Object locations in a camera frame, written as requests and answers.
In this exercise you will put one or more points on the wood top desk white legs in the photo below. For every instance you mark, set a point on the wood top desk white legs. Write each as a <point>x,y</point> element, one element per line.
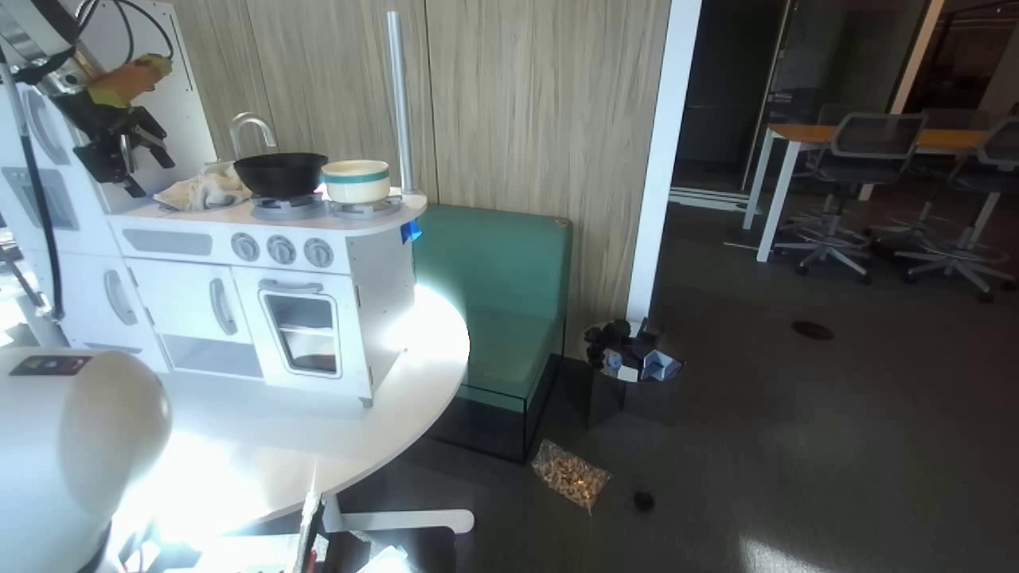
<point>801,132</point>

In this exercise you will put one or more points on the grey mesh office chair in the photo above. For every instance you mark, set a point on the grey mesh office chair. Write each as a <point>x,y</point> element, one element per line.
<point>871,137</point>
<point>998,147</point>

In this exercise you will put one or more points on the silver toy faucet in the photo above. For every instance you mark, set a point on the silver toy faucet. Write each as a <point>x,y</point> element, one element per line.
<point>234,135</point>

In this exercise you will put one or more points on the black cooking pot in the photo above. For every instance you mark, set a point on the black cooking pot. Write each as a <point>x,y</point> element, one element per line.
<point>278,175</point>

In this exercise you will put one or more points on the crumpled beige cloth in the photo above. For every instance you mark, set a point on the crumpled beige cloth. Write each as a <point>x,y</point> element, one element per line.
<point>208,190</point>

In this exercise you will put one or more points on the small black floor object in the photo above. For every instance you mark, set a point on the small black floor object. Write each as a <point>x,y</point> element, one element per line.
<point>643,502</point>

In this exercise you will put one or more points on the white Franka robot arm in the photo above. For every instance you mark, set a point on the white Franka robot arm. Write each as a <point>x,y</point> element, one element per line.
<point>73,456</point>

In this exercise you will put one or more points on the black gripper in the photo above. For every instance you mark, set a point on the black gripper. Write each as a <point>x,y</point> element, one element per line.
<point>105,137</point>

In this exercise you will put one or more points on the round white table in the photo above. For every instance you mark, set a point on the round white table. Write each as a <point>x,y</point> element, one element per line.
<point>320,434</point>

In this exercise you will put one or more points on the white bowl with green stripe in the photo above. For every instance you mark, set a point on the white bowl with green stripe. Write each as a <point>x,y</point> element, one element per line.
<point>355,181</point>

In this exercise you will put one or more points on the small blue tag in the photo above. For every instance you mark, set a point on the small blue tag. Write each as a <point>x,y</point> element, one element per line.
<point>411,229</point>

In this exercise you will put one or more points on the dark round floor cover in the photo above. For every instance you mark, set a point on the dark round floor cover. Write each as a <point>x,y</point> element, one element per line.
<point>813,328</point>

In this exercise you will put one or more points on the thin white pole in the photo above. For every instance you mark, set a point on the thin white pole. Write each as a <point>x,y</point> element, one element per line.
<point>395,95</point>

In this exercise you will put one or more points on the white wall post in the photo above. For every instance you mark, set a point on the white wall post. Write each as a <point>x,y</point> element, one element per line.
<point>663,160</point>

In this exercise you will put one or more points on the white toy kitchen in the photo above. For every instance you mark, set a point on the white toy kitchen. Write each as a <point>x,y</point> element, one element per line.
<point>211,305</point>

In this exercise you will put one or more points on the pile of dark gadgets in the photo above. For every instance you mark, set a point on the pile of dark gadgets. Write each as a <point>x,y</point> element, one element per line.
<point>631,344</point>

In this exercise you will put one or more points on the black storage bin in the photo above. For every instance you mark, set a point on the black storage bin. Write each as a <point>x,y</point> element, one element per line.
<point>623,402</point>

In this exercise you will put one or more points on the gold speckled floor mat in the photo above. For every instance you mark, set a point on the gold speckled floor mat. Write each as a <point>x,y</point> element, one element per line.
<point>572,475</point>

